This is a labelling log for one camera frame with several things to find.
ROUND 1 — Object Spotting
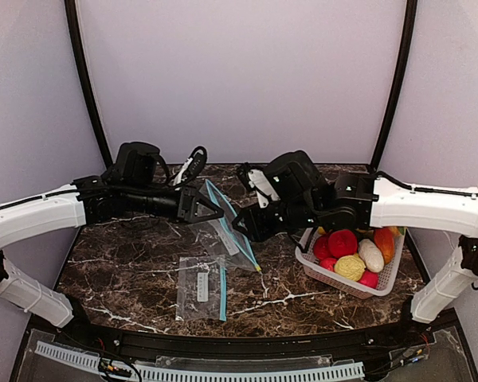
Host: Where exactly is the large clear zip bag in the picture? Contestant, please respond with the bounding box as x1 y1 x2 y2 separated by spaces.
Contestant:
190 180 261 272

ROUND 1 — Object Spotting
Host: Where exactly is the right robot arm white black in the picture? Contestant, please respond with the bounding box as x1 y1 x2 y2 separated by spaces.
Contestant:
232 150 478 324

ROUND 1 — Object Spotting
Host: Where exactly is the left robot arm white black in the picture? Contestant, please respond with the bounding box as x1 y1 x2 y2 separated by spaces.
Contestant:
0 142 224 328

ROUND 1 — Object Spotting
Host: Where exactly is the small clear zip bag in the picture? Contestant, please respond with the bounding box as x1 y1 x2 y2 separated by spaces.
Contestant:
175 256 227 322

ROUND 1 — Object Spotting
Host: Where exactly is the red toy fruit left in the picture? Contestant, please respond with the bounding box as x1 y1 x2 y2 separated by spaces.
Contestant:
312 235 331 261

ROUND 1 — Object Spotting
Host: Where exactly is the red toy fruit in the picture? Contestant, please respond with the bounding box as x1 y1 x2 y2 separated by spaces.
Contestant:
358 270 379 289
312 235 331 261

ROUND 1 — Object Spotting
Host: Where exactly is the red toy apple large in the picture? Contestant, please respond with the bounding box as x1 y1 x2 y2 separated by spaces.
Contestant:
328 229 358 259

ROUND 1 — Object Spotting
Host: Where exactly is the red toy fruit front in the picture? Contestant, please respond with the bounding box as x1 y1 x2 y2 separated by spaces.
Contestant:
358 270 379 289

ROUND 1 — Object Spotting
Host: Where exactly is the orange toy carrot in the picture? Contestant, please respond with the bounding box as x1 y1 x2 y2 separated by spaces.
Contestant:
374 228 395 265

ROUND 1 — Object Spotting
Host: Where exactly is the white plastic basket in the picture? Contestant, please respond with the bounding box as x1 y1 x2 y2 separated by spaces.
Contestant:
295 228 405 299

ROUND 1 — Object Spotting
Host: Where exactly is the yellow toy pear with leaf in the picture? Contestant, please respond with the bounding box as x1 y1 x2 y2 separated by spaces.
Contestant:
389 226 406 237

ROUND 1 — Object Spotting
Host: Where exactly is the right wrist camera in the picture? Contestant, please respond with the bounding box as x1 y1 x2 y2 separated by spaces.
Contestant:
236 162 280 209

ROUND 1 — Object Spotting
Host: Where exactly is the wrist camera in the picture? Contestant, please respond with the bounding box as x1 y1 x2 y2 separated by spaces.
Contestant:
236 162 280 209
171 146 208 189

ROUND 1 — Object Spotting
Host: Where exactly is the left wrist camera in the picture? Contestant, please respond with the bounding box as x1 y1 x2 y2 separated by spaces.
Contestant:
171 146 208 189

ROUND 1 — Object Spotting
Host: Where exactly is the black front rail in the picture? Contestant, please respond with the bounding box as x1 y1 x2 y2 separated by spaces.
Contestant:
53 322 459 361

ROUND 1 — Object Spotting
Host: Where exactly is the white slotted cable duct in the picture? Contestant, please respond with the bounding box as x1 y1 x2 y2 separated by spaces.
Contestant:
35 341 365 382

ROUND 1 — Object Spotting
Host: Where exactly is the black corner frame post left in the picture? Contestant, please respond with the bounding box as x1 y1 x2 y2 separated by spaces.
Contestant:
64 0 112 168

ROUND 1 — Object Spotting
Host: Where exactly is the black corner frame post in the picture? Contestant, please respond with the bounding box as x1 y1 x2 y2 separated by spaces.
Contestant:
368 0 418 172
64 0 112 168

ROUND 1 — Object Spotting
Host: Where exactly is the black corner frame post right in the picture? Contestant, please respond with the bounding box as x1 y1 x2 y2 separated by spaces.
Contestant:
368 0 418 172

